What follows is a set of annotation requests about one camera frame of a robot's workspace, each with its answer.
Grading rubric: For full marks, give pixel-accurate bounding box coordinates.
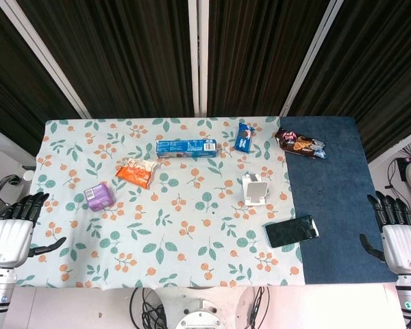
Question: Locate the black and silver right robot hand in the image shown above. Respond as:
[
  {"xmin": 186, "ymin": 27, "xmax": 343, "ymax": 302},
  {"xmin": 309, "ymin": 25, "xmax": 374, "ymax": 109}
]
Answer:
[{"xmin": 359, "ymin": 191, "xmax": 411, "ymax": 275}]

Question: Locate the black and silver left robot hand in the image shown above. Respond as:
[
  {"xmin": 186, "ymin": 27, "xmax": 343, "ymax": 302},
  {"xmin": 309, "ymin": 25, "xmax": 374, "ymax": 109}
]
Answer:
[{"xmin": 0, "ymin": 191, "xmax": 68, "ymax": 271}]

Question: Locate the black smartphone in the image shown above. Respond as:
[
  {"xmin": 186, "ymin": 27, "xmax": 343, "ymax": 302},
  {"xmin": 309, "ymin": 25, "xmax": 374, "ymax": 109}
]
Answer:
[{"xmin": 264, "ymin": 215, "xmax": 320, "ymax": 249}]

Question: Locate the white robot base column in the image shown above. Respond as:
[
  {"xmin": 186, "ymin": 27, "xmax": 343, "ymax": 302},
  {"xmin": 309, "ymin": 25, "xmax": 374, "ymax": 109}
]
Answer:
[{"xmin": 175, "ymin": 297, "xmax": 226, "ymax": 329}]

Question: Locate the white phone stand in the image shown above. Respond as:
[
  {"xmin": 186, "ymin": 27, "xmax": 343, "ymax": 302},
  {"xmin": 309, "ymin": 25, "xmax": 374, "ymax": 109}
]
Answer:
[{"xmin": 242, "ymin": 172, "xmax": 271, "ymax": 206}]

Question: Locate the black monitor screen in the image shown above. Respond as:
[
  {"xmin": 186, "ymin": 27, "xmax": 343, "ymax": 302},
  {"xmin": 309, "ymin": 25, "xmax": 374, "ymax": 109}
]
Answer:
[{"xmin": 396, "ymin": 157, "xmax": 411, "ymax": 182}]

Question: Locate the dark blue felt mat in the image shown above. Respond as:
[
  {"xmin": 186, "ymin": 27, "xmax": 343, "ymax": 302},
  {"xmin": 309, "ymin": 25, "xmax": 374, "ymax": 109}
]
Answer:
[{"xmin": 279, "ymin": 116, "xmax": 400, "ymax": 285}]

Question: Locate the small purple box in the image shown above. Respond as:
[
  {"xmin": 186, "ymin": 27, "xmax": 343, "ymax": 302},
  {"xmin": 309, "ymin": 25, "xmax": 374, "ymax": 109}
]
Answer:
[{"xmin": 84, "ymin": 182, "xmax": 116, "ymax": 212}]

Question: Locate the orange and white snack bag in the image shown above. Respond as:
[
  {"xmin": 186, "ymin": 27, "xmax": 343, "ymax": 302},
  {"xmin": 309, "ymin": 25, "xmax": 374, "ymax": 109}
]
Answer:
[{"xmin": 115, "ymin": 157, "xmax": 158, "ymax": 189}]

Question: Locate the dark brown cookie pack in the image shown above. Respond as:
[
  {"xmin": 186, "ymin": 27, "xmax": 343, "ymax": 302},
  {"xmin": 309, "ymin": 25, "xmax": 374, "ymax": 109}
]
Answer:
[{"xmin": 273, "ymin": 127, "xmax": 327, "ymax": 160}]

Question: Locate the floral patterned tablecloth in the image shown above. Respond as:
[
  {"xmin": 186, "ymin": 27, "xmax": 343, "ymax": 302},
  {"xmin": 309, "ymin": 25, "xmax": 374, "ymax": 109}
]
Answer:
[{"xmin": 15, "ymin": 116, "xmax": 304, "ymax": 289}]

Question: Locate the dark ribbed partition panel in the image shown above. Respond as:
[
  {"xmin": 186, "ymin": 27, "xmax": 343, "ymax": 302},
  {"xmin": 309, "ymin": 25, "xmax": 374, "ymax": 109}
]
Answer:
[
  {"xmin": 16, "ymin": 0, "xmax": 195, "ymax": 119},
  {"xmin": 0, "ymin": 0, "xmax": 82, "ymax": 158},
  {"xmin": 207, "ymin": 0, "xmax": 331, "ymax": 117},
  {"xmin": 289, "ymin": 0, "xmax": 411, "ymax": 164}
]

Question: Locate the blue sandwich cookie pack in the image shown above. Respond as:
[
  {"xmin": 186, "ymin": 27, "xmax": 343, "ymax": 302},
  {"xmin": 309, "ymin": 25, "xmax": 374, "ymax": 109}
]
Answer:
[{"xmin": 234, "ymin": 122, "xmax": 255, "ymax": 154}]

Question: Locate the long blue cookie box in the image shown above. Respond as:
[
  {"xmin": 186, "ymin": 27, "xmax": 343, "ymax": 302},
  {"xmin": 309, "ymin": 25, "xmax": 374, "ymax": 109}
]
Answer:
[{"xmin": 155, "ymin": 138, "xmax": 219, "ymax": 159}]

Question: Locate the thin black floor cable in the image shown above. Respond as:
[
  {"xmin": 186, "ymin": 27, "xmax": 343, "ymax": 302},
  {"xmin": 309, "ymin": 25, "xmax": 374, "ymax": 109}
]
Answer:
[{"xmin": 385, "ymin": 159, "xmax": 411, "ymax": 213}]

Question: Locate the white partition frame post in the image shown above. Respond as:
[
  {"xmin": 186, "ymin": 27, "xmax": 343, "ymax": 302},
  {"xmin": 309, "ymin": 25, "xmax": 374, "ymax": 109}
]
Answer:
[
  {"xmin": 279, "ymin": 0, "xmax": 340, "ymax": 117},
  {"xmin": 367, "ymin": 123, "xmax": 411, "ymax": 169},
  {"xmin": 0, "ymin": 0, "xmax": 92, "ymax": 119},
  {"xmin": 187, "ymin": 0, "xmax": 210, "ymax": 117}
]

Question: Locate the black cable bundle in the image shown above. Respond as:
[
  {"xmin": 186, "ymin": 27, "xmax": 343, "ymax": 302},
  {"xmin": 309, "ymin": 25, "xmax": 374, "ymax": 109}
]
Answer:
[
  {"xmin": 248, "ymin": 286, "xmax": 271, "ymax": 329},
  {"xmin": 129, "ymin": 287, "xmax": 172, "ymax": 329}
]

